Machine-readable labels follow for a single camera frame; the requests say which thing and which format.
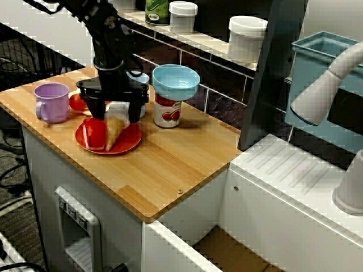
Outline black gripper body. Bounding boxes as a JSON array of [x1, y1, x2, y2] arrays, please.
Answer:
[[76, 66, 150, 104]]

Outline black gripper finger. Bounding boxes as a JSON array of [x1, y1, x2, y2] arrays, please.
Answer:
[[128, 101, 144, 123], [87, 101, 107, 119]]

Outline red toy sushi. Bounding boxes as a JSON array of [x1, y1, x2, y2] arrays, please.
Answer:
[[82, 117, 108, 151]]

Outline toy ice cream cone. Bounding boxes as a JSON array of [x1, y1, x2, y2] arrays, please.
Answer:
[[104, 102, 130, 152]]

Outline toy hot dog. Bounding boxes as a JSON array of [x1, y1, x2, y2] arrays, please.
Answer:
[[69, 93, 94, 116]]

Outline red plastic plate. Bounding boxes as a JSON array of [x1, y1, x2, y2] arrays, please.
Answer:
[[75, 120, 142, 155]]

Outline pale blue plastic cup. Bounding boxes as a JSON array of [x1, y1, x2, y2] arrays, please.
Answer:
[[126, 71, 150, 118]]

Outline toy tomato can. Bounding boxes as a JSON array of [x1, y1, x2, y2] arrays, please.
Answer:
[[153, 95, 182, 130]]

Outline light blue plastic bowl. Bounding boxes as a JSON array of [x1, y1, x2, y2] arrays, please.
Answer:
[[151, 64, 200, 102]]

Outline purple plastic mug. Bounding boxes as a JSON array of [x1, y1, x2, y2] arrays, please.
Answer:
[[33, 82, 70, 124]]

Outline dark tiled backsplash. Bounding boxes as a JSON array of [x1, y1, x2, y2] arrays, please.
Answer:
[[130, 27, 296, 142]]

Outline small white lidded jar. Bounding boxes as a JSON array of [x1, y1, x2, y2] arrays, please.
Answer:
[[168, 1, 199, 35]]

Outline beige kitchen shelf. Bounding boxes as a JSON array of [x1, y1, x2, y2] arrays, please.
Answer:
[[117, 5, 259, 71]]

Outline grey dispenser panel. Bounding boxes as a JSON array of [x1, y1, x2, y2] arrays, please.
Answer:
[[54, 185, 102, 272]]

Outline large white lidded jar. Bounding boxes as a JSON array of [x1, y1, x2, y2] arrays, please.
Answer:
[[227, 15, 268, 63]]

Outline dark grey upright panel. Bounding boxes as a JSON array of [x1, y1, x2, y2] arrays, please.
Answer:
[[239, 0, 309, 151]]

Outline white toy kitchen cabinet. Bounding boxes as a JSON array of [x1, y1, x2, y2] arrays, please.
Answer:
[[21, 124, 363, 272]]

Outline grey toy faucet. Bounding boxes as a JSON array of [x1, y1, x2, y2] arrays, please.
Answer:
[[290, 41, 363, 216]]

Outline blue plastic bin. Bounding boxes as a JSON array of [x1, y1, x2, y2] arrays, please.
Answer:
[[285, 31, 363, 155]]

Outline black mesh frame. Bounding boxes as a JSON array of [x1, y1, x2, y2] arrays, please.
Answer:
[[0, 22, 82, 91]]

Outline grey power cable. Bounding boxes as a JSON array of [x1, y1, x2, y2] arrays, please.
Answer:
[[0, 189, 33, 216]]

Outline aluminium frame rail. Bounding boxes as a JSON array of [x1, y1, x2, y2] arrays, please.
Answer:
[[0, 231, 28, 272]]

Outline black floor cable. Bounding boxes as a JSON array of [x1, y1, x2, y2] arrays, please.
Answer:
[[0, 262, 48, 272]]

